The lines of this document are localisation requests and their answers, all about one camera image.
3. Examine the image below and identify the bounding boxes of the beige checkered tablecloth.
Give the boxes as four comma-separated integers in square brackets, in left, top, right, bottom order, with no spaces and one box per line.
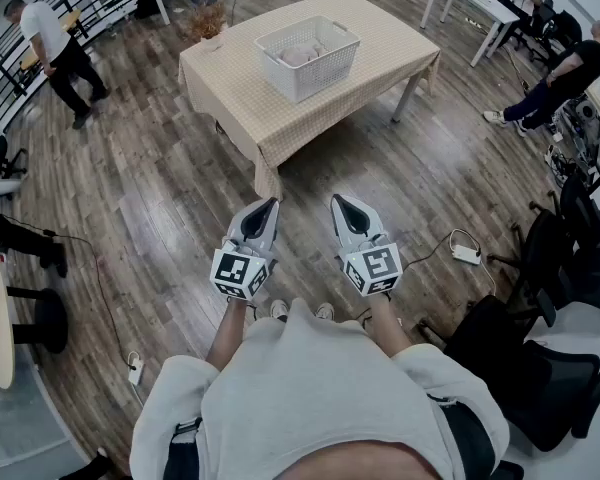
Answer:
[178,0,442,202]

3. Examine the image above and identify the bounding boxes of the black floor cable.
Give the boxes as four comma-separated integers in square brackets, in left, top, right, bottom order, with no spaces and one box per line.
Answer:
[0,212,134,369]

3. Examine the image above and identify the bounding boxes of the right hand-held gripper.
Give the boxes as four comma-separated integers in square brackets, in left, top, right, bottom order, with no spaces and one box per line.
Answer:
[330,193,406,299]

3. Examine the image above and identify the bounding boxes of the pink clothes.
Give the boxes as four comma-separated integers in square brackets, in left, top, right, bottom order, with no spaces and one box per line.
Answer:
[278,39,327,68]

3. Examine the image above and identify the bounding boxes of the person's black backpack strap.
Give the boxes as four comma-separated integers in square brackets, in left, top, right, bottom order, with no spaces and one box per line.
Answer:
[427,392,497,480]
[162,416,204,480]

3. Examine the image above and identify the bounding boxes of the person's left black backpack strap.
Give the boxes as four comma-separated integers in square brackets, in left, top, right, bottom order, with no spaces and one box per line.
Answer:
[162,416,204,480]

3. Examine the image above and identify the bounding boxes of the person's left forearm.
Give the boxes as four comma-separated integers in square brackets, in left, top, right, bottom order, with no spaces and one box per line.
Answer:
[205,295,254,369]

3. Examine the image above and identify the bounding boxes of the white power strip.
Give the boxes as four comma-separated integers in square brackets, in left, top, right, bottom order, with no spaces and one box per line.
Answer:
[127,350,145,387]
[452,244,483,267]

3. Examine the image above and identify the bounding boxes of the white plastic laundry basket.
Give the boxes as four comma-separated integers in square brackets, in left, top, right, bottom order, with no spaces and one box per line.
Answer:
[253,15,362,105]

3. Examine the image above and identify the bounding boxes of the tangle of black cables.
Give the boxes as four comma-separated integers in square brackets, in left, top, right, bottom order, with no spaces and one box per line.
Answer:
[544,142,596,189]

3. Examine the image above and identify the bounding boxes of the person's right forearm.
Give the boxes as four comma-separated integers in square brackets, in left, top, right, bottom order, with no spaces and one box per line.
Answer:
[367,291,415,362]

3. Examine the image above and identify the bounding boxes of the person's right black backpack strap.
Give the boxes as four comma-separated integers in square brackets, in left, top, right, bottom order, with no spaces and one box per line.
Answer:
[427,392,497,480]

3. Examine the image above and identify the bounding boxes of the person's white shirt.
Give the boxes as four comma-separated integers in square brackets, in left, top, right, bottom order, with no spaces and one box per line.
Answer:
[128,297,511,480]

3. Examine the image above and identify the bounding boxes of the black round stool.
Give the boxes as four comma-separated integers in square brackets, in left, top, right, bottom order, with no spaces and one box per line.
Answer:
[5,285,70,355]

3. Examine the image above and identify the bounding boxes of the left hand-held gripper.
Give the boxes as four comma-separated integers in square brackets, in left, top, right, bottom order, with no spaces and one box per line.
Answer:
[209,196,281,302]

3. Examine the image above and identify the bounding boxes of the dried plant in white pot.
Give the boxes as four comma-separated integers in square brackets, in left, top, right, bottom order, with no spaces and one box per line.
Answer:
[182,0,230,53]

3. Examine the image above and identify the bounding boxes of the wooden desk with black legs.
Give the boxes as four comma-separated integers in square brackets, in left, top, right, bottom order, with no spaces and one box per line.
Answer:
[18,9,90,72]

